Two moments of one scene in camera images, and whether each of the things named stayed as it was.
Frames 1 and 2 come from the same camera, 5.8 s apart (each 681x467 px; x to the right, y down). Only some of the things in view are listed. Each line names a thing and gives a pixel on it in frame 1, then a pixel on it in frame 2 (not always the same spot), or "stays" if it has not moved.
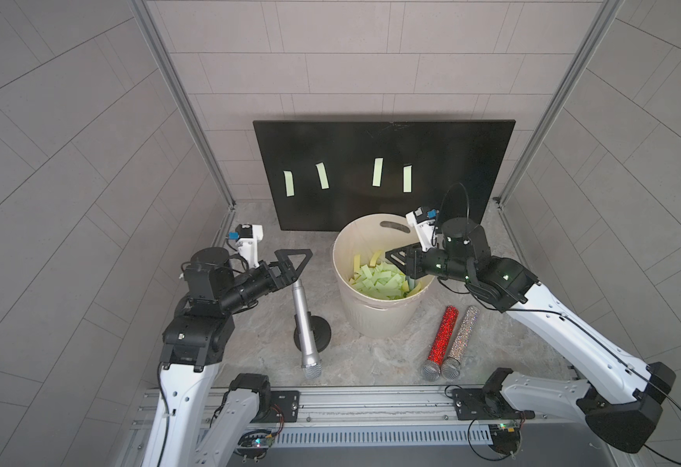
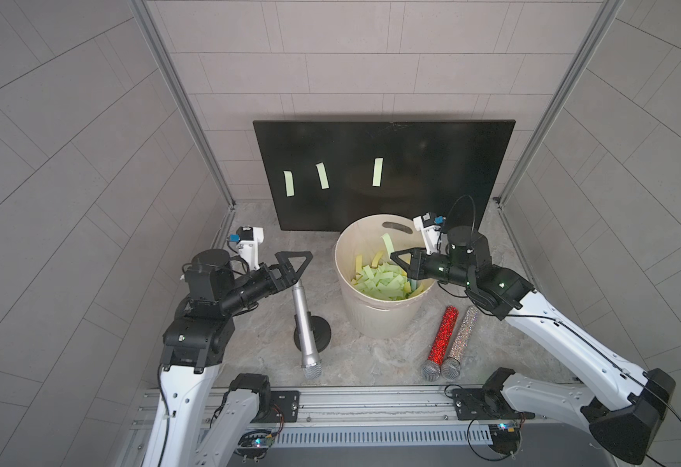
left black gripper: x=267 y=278 stays
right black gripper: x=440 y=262 stays
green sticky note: x=323 y=178 stays
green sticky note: x=408 y=179 -> x=388 y=244
